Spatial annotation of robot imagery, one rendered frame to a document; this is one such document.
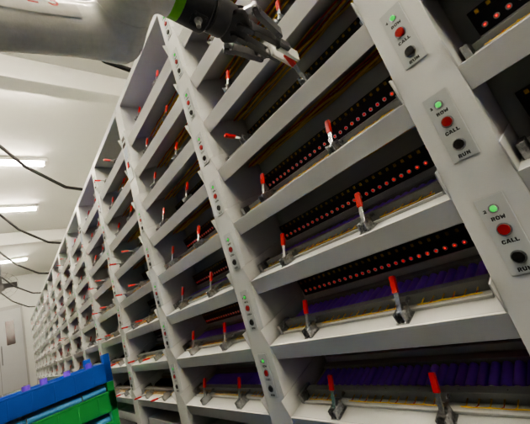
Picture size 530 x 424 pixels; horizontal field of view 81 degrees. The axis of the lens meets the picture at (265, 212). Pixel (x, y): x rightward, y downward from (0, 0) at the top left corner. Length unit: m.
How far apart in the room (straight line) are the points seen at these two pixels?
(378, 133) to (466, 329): 0.38
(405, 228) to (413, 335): 0.20
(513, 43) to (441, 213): 0.27
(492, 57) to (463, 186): 0.20
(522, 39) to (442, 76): 0.11
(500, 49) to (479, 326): 0.43
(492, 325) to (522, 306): 0.06
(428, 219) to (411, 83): 0.24
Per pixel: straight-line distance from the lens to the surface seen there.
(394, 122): 0.66
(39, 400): 1.13
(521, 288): 0.61
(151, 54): 1.75
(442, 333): 0.67
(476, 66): 0.63
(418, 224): 0.64
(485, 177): 0.60
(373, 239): 0.68
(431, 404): 0.82
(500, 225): 0.59
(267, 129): 0.89
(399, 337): 0.71
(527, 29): 0.63
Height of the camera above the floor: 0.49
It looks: 15 degrees up
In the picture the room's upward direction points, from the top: 18 degrees counter-clockwise
